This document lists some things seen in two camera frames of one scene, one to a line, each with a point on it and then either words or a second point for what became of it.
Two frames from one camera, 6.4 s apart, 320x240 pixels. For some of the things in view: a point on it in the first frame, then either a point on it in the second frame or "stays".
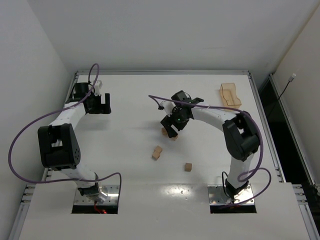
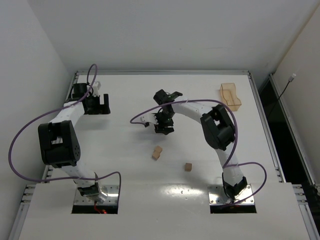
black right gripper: x=172 y=122 → x=164 y=125
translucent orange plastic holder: x=228 y=96 stays
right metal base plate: x=217 y=196 stays
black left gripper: x=98 y=104 stays
